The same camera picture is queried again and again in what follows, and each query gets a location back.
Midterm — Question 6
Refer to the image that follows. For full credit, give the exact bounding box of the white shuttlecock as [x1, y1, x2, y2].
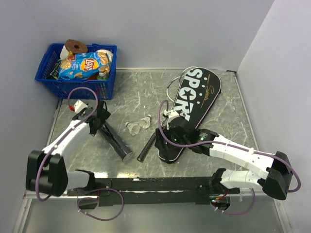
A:
[125, 122, 140, 136]
[138, 115, 152, 129]

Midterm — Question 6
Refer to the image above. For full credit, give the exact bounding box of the black shuttlecock tube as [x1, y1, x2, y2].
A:
[100, 122, 134, 163]

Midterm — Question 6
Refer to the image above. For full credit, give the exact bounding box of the blue plastic basket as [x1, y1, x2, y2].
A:
[35, 43, 117, 100]

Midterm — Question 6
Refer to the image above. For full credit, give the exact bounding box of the black racket cover bag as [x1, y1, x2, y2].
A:
[157, 67, 221, 164]

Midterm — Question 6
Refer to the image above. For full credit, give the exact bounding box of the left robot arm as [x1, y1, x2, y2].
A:
[25, 100, 110, 197]

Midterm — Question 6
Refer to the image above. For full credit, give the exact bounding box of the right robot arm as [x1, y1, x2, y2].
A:
[155, 117, 293, 200]

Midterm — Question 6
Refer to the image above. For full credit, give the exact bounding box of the badminton racket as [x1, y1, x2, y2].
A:
[137, 67, 196, 162]

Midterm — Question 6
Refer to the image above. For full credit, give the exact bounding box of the blue Lays chip bag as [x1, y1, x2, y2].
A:
[58, 50, 113, 80]

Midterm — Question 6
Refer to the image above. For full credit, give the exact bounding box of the brown chocolate donut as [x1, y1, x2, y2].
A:
[65, 39, 88, 54]

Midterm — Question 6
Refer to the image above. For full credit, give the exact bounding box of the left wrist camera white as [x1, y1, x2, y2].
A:
[69, 100, 88, 114]

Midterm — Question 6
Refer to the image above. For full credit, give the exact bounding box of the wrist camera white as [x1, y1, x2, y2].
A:
[69, 100, 88, 114]
[162, 110, 180, 123]

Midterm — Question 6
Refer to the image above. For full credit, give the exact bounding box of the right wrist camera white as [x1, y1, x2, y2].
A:
[162, 110, 180, 123]

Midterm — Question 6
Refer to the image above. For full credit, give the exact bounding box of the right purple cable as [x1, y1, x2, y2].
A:
[157, 100, 301, 194]

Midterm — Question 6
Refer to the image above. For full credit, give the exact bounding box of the purple cable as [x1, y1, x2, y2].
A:
[35, 86, 99, 202]
[157, 100, 301, 194]

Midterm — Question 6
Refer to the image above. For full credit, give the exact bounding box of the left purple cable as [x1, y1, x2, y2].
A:
[35, 86, 99, 202]

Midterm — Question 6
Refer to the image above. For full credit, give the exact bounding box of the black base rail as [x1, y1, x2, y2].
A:
[67, 177, 240, 206]

